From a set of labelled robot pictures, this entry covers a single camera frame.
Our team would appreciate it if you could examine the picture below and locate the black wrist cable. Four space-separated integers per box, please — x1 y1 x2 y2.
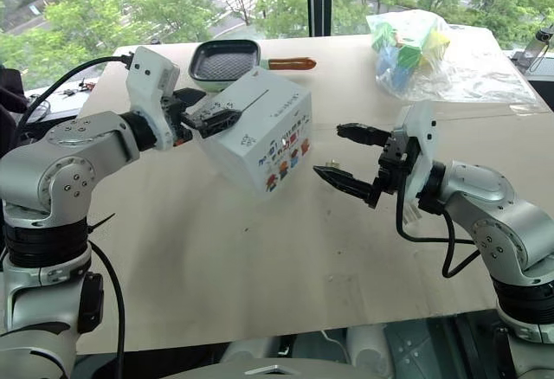
15 52 135 138
396 188 481 279

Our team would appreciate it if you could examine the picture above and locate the black webcam on stand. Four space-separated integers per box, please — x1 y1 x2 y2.
525 23 554 77

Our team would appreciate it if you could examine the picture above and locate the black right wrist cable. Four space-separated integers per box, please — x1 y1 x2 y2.
396 188 481 279

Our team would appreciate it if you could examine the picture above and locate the pale rounded robot leg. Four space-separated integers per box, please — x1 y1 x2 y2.
221 336 283 363
345 324 393 368

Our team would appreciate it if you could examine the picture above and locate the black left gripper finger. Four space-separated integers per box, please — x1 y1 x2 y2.
181 108 242 138
173 87 208 104

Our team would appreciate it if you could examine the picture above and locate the green grill pan orange handle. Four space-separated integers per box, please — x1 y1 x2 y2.
187 39 318 93

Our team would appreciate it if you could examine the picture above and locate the white side table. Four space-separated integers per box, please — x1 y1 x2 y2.
23 79 104 125

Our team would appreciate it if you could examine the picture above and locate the blue toy block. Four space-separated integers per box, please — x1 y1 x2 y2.
377 45 403 86

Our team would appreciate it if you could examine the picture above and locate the grey side desk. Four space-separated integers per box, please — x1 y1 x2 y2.
504 48 554 114

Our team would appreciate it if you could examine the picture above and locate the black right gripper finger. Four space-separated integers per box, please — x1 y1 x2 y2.
336 122 393 146
312 164 384 210

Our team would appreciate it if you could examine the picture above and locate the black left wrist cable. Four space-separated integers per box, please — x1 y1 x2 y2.
15 52 135 138

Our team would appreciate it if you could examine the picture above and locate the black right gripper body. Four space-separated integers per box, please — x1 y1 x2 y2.
377 130 421 196

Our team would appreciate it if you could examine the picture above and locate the black left arm body cable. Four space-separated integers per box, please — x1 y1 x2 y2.
88 240 126 379

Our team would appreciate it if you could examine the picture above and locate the green toy block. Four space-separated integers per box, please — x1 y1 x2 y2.
391 28 430 69

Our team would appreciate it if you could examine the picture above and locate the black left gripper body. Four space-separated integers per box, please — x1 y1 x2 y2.
162 95 194 145

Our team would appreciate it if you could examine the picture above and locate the white printed slotted box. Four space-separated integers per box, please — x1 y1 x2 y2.
190 67 313 198

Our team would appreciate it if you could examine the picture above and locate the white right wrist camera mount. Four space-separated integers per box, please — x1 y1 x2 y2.
391 100 438 224

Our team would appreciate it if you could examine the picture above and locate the yellow toy block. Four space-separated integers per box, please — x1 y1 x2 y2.
426 28 451 62

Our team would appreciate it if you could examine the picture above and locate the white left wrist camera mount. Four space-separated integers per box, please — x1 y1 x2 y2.
126 46 181 151

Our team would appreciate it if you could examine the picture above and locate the clear plastic bag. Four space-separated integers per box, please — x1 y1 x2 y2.
365 9 540 106

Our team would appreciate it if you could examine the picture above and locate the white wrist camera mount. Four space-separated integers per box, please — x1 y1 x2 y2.
126 46 181 151
391 100 438 224

